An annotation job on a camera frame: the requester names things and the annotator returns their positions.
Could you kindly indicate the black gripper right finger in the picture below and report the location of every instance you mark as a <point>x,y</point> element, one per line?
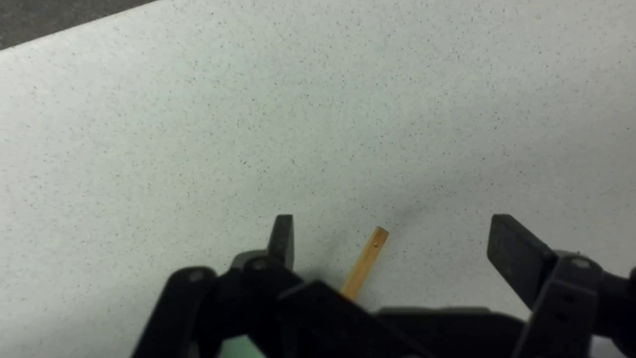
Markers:
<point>568,305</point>

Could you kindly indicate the wooden spatula with yellow head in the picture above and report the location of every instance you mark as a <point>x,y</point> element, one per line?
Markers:
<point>367,261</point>

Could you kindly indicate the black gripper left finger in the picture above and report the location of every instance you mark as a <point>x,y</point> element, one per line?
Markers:
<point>218,305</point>

